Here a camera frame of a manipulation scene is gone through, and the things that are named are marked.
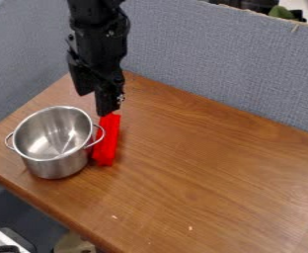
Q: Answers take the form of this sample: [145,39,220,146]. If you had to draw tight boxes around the red plastic block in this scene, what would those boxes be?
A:
[91,113,121,166]

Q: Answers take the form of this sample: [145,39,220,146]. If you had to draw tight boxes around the stainless steel pot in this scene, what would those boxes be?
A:
[3,106,106,180]

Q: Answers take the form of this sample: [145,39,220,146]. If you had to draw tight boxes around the white grey equipment corner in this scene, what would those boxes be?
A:
[0,227,37,253]

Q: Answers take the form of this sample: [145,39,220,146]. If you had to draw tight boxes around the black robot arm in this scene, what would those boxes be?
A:
[66,0,130,117]

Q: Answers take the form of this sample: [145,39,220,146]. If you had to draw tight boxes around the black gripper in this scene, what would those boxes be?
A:
[66,18,130,117]

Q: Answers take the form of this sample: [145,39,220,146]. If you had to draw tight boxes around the green object behind partition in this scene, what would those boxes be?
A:
[268,6,295,20]

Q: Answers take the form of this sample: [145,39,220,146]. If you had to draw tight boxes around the grey fabric partition panel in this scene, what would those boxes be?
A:
[122,0,308,131]

